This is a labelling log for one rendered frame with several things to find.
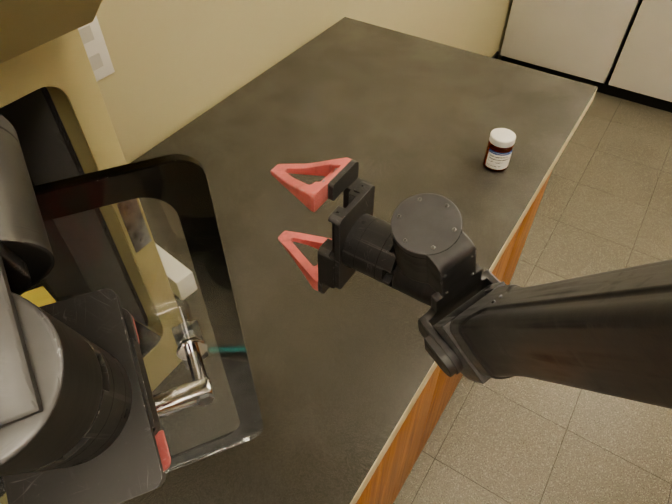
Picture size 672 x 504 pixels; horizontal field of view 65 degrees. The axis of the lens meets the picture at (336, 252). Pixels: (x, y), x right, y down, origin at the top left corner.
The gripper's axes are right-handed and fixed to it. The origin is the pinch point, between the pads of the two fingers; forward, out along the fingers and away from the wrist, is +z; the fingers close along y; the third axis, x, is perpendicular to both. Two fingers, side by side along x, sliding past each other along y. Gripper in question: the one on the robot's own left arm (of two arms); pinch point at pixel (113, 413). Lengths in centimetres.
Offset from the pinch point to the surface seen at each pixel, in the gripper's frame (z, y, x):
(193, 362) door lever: 8.3, -2.8, 5.2
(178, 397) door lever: 6.9, -0.4, 3.4
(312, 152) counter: 56, -43, 36
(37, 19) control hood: -7.8, -24.1, 2.6
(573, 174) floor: 166, -56, 186
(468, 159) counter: 50, -31, 64
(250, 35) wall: 64, -81, 35
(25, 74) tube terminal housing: -0.7, -26.1, -0.3
